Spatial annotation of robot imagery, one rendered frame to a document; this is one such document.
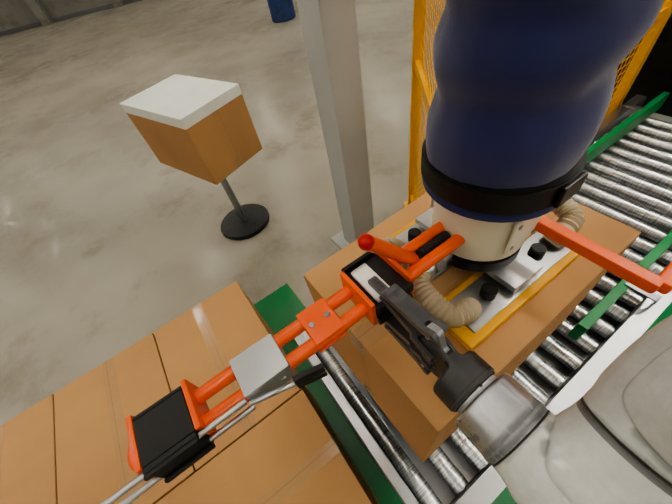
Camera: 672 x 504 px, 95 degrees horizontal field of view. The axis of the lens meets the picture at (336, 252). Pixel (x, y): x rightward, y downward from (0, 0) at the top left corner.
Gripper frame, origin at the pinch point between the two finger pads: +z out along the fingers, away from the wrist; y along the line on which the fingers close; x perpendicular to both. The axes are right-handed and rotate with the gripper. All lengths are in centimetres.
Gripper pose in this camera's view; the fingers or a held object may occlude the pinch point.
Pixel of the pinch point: (371, 289)
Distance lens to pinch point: 50.8
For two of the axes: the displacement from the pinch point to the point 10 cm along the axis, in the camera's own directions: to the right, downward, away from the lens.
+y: 1.5, 6.3, 7.6
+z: -5.7, -5.7, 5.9
